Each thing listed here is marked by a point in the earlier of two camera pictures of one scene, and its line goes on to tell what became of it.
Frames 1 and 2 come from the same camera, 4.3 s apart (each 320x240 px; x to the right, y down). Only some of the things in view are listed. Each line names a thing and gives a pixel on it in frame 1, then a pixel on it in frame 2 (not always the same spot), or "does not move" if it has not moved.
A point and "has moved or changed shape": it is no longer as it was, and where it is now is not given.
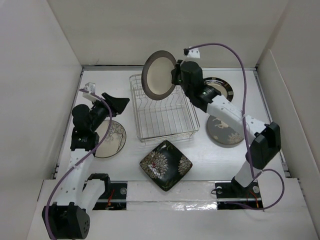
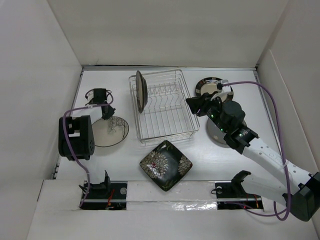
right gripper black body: (176, 79) to (213, 109)
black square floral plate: (165, 165) does not move
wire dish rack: (172, 116) does not move
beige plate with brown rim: (156, 75) to (142, 91)
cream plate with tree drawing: (114, 141) has moved or changed shape
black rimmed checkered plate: (221, 86) does not move
